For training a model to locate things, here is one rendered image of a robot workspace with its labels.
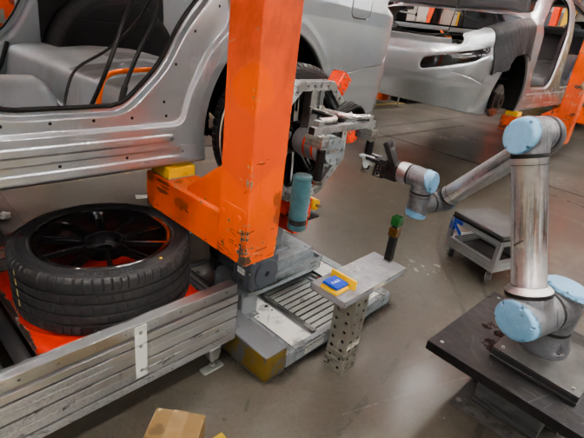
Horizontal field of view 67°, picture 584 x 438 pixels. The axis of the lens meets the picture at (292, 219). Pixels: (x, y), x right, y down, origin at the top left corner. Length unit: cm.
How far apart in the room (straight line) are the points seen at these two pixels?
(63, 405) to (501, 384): 143
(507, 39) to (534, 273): 320
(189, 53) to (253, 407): 139
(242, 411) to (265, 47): 128
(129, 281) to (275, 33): 93
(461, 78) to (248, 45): 316
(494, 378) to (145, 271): 127
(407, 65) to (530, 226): 303
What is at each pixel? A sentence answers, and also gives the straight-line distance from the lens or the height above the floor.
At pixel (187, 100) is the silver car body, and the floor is 100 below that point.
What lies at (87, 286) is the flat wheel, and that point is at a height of 48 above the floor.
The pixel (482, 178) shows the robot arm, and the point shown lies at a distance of 187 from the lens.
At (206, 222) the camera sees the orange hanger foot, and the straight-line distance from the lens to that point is 172.
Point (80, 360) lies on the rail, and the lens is 155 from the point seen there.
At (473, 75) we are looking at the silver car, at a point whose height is 109.
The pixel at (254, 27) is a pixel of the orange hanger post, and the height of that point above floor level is 132.
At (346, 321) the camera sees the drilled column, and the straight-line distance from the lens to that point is 185.
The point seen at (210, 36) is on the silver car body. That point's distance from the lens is 194.
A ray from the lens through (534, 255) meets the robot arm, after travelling 163.
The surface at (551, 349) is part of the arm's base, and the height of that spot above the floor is 39.
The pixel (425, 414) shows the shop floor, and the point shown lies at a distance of 198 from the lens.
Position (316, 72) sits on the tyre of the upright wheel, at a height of 114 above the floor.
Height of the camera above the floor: 135
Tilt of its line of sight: 24 degrees down
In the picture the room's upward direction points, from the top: 7 degrees clockwise
